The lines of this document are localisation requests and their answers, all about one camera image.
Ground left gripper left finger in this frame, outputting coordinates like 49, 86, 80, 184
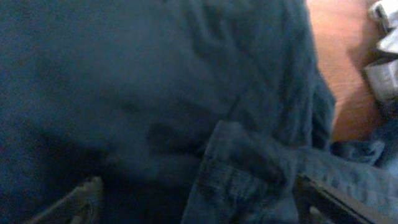
24, 177, 103, 224

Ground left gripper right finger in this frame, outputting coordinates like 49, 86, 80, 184
294, 174, 389, 224

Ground navy blue shorts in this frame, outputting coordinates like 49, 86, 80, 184
1, 0, 397, 223

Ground grey shorts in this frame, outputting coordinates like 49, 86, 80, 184
364, 0, 397, 103

